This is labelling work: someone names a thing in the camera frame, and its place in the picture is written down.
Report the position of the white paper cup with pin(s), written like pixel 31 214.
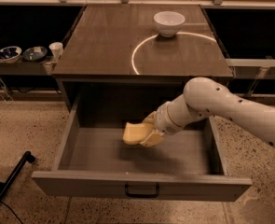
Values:
pixel 56 49

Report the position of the dark green bowl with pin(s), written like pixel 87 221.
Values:
pixel 35 54

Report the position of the yellow sponge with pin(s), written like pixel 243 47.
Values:
pixel 135 134

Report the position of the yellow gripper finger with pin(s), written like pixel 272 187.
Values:
pixel 150 118
pixel 154 138

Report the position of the black drawer handle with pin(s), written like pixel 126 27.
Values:
pixel 142 192

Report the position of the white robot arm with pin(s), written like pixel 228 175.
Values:
pixel 202 98

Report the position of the open grey top drawer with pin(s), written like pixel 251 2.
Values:
pixel 93 161

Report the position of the low side shelf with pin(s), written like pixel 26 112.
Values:
pixel 24 68

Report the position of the black chair leg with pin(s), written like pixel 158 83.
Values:
pixel 4 186

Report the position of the dark wooden cabinet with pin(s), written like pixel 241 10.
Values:
pixel 121 43

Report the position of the white ceramic bowl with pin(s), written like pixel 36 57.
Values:
pixel 169 23

